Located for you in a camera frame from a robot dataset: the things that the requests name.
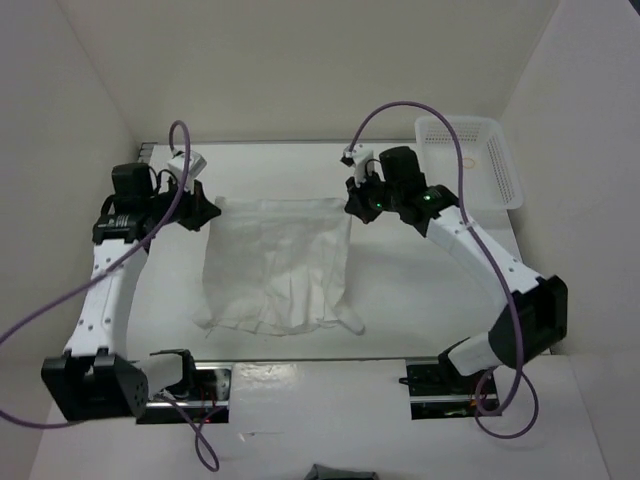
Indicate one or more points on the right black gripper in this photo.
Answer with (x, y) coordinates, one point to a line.
(357, 203)

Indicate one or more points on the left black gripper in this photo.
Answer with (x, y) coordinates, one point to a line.
(199, 209)

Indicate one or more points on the white pleated skirt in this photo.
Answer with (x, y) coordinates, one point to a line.
(277, 268)

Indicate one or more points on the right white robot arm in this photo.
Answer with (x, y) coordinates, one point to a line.
(532, 309)

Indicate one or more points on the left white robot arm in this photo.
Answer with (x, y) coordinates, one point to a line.
(93, 379)

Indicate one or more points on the white perforated plastic basket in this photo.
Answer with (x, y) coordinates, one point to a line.
(493, 183)

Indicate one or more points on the dark object bottom edge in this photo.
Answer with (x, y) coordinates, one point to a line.
(321, 472)

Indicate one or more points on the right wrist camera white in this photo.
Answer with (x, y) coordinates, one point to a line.
(361, 160)

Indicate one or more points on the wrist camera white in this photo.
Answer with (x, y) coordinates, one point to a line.
(186, 167)
(361, 160)

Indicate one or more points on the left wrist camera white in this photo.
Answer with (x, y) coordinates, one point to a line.
(186, 167)

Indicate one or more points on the aluminium table rail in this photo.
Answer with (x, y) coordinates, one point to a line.
(145, 152)

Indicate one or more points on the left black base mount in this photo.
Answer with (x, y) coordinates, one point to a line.
(208, 399)

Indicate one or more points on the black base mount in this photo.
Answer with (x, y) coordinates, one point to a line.
(432, 396)
(208, 399)

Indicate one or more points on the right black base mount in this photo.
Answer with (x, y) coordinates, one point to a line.
(432, 396)

